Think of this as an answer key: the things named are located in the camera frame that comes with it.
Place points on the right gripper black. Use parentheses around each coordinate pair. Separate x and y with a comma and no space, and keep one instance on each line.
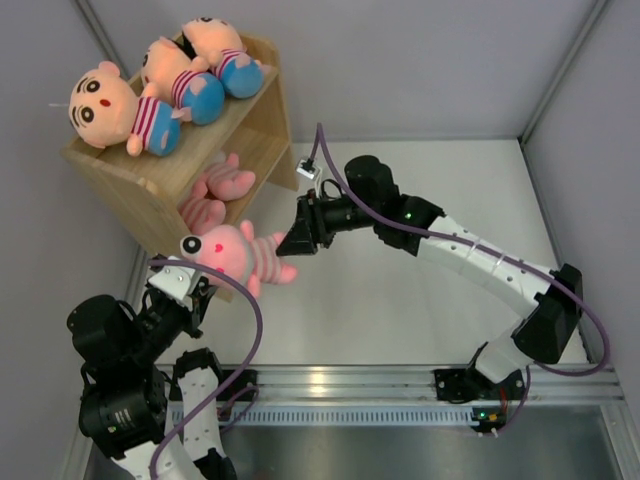
(300,241)

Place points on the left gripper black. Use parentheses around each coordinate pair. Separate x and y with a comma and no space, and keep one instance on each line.
(198,305)

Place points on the pink striped plush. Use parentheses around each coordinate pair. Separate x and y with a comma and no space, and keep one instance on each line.
(200,212)
(225,180)
(239,254)

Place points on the boy plush doll blue pants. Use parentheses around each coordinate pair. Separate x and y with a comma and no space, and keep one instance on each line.
(184,83)

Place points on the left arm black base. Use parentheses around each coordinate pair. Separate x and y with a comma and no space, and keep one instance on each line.
(242,388)

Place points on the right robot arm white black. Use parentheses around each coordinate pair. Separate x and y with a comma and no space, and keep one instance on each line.
(543,298)

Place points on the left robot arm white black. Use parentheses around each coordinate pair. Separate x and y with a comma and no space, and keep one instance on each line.
(126,410)

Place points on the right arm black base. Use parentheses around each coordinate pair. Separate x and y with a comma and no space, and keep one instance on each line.
(464,385)

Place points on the wooden two-tier shelf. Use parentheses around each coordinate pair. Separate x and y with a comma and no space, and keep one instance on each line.
(145,192)

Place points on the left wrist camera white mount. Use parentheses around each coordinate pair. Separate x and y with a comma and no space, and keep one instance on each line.
(175,281)

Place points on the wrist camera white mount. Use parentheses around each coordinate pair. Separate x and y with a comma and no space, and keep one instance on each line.
(308,168)
(175,281)

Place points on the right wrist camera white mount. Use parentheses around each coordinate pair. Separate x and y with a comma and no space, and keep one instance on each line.
(308,168)

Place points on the white slotted cable duct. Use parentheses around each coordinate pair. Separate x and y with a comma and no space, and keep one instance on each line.
(278,415)

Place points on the aluminium mounting rail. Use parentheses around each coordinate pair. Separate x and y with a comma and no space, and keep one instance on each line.
(415,384)

